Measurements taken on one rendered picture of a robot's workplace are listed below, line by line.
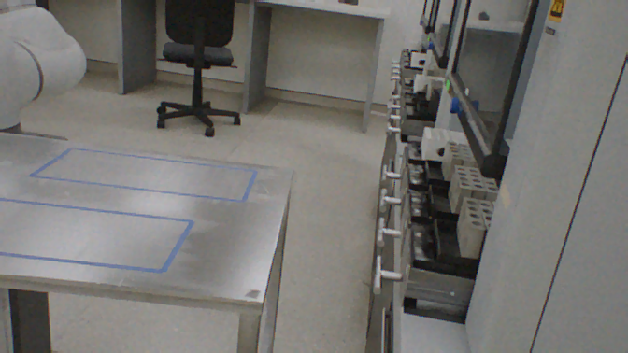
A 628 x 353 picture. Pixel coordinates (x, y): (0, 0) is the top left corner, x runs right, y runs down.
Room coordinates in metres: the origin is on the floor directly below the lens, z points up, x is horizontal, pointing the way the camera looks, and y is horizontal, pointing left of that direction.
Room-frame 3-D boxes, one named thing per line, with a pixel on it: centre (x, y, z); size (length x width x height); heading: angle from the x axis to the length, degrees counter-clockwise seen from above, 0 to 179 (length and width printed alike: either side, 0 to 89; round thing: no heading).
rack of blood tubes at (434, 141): (1.20, -0.37, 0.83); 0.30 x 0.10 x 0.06; 85
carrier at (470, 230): (0.75, -0.23, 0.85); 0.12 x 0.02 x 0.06; 174
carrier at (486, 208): (0.75, -0.25, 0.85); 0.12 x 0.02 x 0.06; 175
